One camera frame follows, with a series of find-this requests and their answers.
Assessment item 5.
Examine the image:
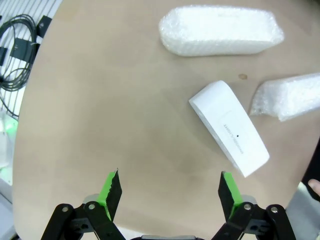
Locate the black coiled cable bundle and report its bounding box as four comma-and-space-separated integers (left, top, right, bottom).
0, 13, 42, 91

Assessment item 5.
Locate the person's left hand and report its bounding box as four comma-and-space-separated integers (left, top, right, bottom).
308, 178, 320, 200

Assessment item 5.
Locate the bubble-wrapped clock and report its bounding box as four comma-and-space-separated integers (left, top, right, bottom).
248, 73, 320, 123
158, 4, 285, 57

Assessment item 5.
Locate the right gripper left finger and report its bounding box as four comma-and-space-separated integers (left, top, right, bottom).
46, 167, 125, 240

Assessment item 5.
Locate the white unwrapped digital clock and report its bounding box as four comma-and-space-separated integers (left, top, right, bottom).
188, 79, 271, 179

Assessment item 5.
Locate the small black box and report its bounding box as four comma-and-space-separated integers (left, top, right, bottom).
0, 47, 9, 67

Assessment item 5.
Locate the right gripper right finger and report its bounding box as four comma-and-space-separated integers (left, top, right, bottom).
211, 171, 299, 240

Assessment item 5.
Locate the black power adapter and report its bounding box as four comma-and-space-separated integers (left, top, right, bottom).
11, 37, 41, 62

